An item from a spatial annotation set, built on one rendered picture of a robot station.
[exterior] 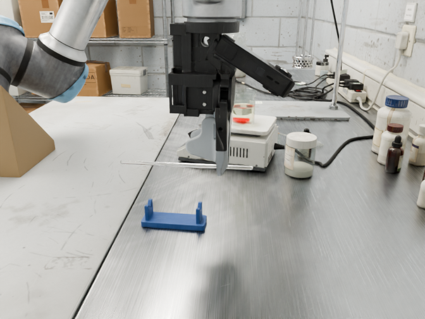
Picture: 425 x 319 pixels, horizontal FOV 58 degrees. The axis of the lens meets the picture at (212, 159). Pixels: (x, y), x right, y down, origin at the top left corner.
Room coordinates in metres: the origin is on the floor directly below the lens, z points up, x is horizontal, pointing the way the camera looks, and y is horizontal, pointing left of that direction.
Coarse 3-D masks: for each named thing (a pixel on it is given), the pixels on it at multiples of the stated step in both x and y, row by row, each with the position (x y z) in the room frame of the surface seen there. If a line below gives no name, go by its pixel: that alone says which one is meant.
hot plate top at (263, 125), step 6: (258, 120) 0.81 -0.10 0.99; (264, 120) 0.81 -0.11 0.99; (270, 120) 0.81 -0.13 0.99; (234, 126) 0.76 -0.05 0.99; (252, 126) 0.76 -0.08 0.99; (258, 126) 0.76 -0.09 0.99; (264, 126) 0.76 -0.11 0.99; (270, 126) 0.77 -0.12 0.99; (234, 132) 0.75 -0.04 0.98; (240, 132) 0.74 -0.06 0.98; (246, 132) 0.74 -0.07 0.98; (252, 132) 0.74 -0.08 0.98; (258, 132) 0.73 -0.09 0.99; (264, 132) 0.73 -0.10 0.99
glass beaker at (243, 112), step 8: (240, 88) 0.81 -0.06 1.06; (248, 88) 0.81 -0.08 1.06; (240, 96) 0.76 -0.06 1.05; (248, 96) 0.76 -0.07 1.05; (240, 104) 0.76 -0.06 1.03; (248, 104) 0.76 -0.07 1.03; (232, 112) 0.77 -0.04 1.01; (240, 112) 0.76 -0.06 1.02; (248, 112) 0.76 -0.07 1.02; (232, 120) 0.77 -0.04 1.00; (240, 120) 0.76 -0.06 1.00; (248, 120) 0.76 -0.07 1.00
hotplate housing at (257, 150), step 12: (276, 132) 0.82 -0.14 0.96; (240, 144) 0.74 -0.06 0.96; (252, 144) 0.73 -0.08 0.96; (264, 144) 0.72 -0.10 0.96; (276, 144) 0.80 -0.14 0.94; (180, 156) 0.78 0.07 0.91; (192, 156) 0.77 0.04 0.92; (240, 156) 0.74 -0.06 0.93; (252, 156) 0.73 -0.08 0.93; (264, 156) 0.72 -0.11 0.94; (264, 168) 0.72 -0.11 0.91
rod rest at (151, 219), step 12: (144, 216) 0.53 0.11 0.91; (156, 216) 0.53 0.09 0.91; (168, 216) 0.53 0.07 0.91; (180, 216) 0.53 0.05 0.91; (192, 216) 0.53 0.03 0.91; (204, 216) 0.53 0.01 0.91; (168, 228) 0.51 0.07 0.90; (180, 228) 0.51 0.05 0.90; (192, 228) 0.51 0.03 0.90; (204, 228) 0.51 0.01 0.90
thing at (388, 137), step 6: (390, 126) 0.77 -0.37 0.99; (396, 126) 0.77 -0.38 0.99; (402, 126) 0.77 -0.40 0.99; (384, 132) 0.79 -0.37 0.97; (390, 132) 0.77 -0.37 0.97; (396, 132) 0.76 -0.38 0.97; (384, 138) 0.77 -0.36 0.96; (390, 138) 0.76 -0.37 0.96; (402, 138) 0.76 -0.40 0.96; (384, 144) 0.77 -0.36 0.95; (390, 144) 0.76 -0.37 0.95; (384, 150) 0.77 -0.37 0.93; (378, 156) 0.78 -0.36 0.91; (384, 156) 0.77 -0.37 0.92; (384, 162) 0.76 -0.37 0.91
